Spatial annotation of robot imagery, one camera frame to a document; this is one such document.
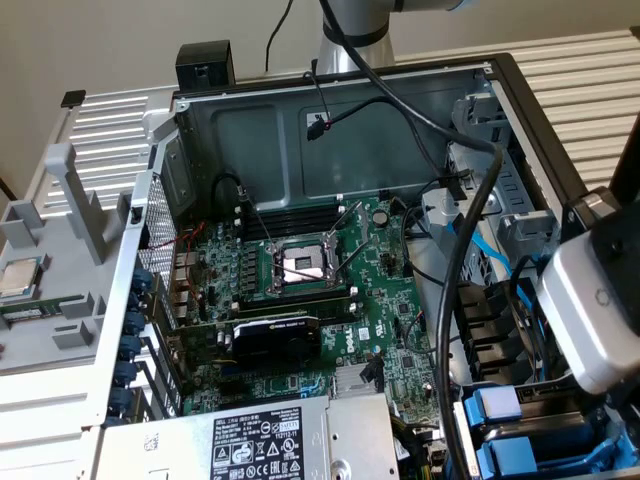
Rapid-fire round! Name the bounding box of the black wire with connector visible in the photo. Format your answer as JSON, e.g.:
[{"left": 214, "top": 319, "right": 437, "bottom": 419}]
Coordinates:
[{"left": 305, "top": 95, "right": 451, "bottom": 181}]

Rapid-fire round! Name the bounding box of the blue SATA wire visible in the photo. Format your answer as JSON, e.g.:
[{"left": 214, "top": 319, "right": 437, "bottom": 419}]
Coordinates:
[
  {"left": 449, "top": 217, "right": 516, "bottom": 276},
  {"left": 517, "top": 254, "right": 549, "bottom": 366}
]

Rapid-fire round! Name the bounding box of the black RAM slot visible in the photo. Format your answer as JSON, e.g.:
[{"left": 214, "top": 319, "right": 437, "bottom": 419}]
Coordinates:
[
  {"left": 229, "top": 285, "right": 359, "bottom": 311},
  {"left": 232, "top": 204, "right": 347, "bottom": 240},
  {"left": 238, "top": 193, "right": 347, "bottom": 226},
  {"left": 232, "top": 299, "right": 359, "bottom": 326}
]

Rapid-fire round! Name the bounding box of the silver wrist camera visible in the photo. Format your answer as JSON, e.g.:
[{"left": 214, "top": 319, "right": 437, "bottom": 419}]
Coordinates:
[{"left": 535, "top": 232, "right": 640, "bottom": 397}]

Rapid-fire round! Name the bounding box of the silver heat sink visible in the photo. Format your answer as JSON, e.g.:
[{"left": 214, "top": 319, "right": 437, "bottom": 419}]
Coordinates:
[{"left": 333, "top": 364, "right": 386, "bottom": 399}]

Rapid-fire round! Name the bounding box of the silver socket cover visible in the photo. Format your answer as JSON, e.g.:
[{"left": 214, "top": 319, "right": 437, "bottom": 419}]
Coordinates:
[{"left": 323, "top": 199, "right": 374, "bottom": 279}]

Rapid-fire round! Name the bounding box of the hard drive in blue caddy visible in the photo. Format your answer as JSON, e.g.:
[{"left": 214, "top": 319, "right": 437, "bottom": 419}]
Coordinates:
[{"left": 449, "top": 367, "right": 640, "bottom": 480}]

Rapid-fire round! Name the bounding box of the black looped wire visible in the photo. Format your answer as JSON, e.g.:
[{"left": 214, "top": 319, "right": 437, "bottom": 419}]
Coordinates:
[{"left": 210, "top": 171, "right": 251, "bottom": 211}]

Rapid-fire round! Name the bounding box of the black block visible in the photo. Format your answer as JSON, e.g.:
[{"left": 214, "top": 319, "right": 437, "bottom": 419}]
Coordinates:
[{"left": 175, "top": 40, "right": 236, "bottom": 94}]

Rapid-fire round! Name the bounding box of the power supply wire bundle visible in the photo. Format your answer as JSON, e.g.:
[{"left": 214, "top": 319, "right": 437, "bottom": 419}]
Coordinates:
[{"left": 388, "top": 412, "right": 454, "bottom": 480}]

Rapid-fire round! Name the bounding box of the open grey PC case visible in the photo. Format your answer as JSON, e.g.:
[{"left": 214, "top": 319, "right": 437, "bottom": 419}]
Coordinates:
[{"left": 82, "top": 52, "right": 640, "bottom": 480}]

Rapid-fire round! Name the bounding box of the CPU with silver lid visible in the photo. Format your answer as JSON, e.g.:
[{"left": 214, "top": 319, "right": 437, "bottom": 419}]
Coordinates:
[{"left": 0, "top": 258, "right": 41, "bottom": 300}]

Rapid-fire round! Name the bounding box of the dark brown panel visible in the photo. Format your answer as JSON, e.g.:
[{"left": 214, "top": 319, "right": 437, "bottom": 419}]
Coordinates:
[{"left": 608, "top": 115, "right": 640, "bottom": 202}]

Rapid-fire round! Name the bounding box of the black plastic wire holder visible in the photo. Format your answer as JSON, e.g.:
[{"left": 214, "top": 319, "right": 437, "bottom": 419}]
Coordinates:
[{"left": 452, "top": 281, "right": 534, "bottom": 386}]

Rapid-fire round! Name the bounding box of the green motherboard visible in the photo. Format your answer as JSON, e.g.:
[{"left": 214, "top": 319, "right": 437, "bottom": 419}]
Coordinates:
[{"left": 169, "top": 192, "right": 464, "bottom": 431}]

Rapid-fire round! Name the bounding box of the thin wire with red tie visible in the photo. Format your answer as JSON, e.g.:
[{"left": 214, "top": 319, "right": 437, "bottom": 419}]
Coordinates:
[{"left": 302, "top": 69, "right": 334, "bottom": 132}]

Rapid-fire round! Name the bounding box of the grey power supply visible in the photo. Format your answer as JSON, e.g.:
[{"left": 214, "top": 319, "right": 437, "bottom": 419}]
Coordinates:
[{"left": 97, "top": 392, "right": 401, "bottom": 480}]

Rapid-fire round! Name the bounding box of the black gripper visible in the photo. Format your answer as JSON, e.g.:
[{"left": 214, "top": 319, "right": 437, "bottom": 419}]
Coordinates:
[{"left": 562, "top": 187, "right": 640, "bottom": 326}]

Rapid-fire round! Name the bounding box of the black wire plug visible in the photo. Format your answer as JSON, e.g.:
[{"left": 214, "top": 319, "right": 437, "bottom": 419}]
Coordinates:
[{"left": 362, "top": 353, "right": 386, "bottom": 394}]

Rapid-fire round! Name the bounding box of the thin metal locking lever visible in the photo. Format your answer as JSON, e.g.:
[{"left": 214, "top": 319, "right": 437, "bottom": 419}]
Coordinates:
[
  {"left": 273, "top": 263, "right": 329, "bottom": 284},
  {"left": 237, "top": 185, "right": 277, "bottom": 254}
]

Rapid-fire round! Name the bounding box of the CPU socket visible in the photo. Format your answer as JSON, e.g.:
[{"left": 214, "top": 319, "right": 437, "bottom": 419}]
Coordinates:
[{"left": 267, "top": 233, "right": 349, "bottom": 299}]

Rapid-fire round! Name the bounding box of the thin red black wire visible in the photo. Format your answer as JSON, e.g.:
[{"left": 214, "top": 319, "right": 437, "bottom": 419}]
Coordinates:
[{"left": 148, "top": 222, "right": 209, "bottom": 304}]

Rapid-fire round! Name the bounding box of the green RAM stick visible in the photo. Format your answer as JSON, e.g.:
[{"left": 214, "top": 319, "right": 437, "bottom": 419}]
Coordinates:
[{"left": 0, "top": 298, "right": 67, "bottom": 322}]

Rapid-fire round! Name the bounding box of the grey parts rack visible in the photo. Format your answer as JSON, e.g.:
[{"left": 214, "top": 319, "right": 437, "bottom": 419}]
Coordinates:
[{"left": 0, "top": 143, "right": 132, "bottom": 377}]

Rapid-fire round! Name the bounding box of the black graphics card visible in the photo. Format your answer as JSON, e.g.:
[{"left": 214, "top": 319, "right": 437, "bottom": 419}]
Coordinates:
[{"left": 169, "top": 309, "right": 324, "bottom": 371}]

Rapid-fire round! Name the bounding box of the thick black camera cable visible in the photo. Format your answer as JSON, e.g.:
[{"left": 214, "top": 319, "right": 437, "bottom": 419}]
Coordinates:
[{"left": 317, "top": 0, "right": 506, "bottom": 480}]

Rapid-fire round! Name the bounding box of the thin black hanging cable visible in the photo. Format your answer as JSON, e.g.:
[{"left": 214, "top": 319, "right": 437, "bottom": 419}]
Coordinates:
[{"left": 263, "top": 0, "right": 294, "bottom": 72}]

